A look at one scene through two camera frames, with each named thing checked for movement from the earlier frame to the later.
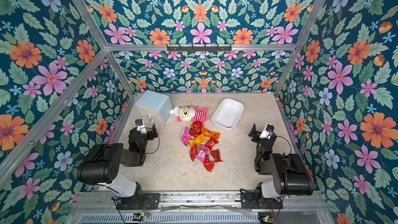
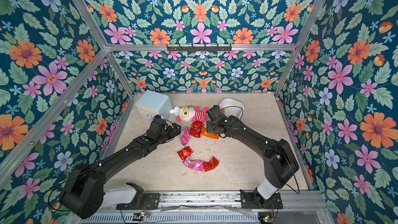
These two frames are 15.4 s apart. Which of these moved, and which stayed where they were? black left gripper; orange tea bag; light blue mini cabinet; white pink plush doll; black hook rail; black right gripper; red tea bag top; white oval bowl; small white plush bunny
Moved: black right gripper; black left gripper
Stayed: black hook rail; small white plush bunny; white oval bowl; orange tea bag; light blue mini cabinet; white pink plush doll; red tea bag top
